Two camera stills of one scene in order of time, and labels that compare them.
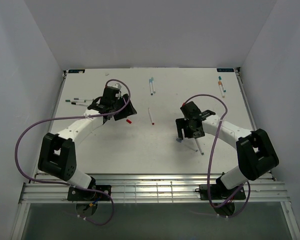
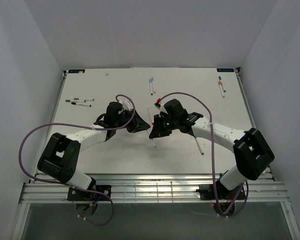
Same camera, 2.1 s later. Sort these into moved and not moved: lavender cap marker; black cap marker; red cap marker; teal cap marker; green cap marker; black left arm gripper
Moved: lavender cap marker; black left arm gripper
Not moved: red cap marker; black cap marker; green cap marker; teal cap marker
